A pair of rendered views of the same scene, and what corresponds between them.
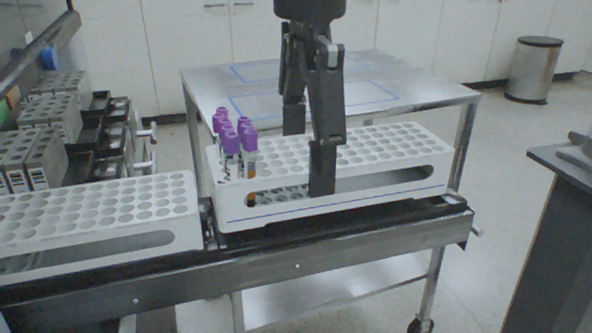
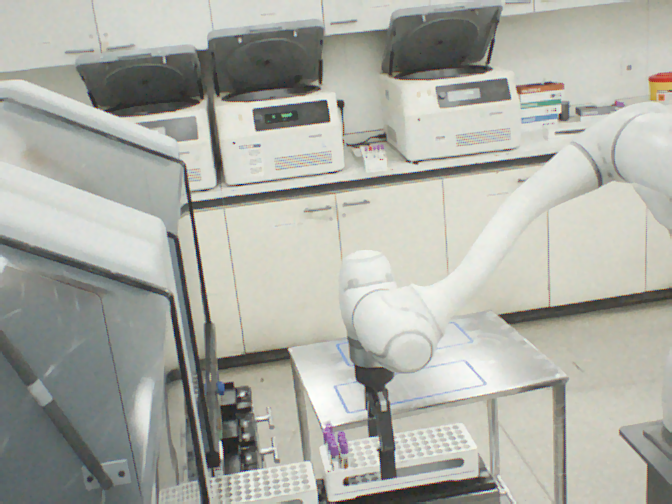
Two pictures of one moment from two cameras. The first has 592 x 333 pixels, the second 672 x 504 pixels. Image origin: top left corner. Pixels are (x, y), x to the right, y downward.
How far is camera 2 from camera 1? 1.17 m
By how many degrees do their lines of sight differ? 14
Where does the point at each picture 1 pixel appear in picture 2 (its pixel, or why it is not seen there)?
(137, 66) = (218, 291)
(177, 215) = (305, 491)
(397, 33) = (581, 220)
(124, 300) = not seen: outside the picture
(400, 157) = (439, 454)
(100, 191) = (258, 476)
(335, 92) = (387, 424)
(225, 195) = (331, 479)
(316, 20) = (376, 386)
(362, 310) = not seen: outside the picture
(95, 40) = not seen: hidden behind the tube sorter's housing
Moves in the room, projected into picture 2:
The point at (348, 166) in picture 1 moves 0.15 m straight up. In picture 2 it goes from (404, 460) to (398, 390)
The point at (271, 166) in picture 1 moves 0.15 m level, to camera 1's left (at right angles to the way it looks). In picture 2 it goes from (358, 461) to (282, 461)
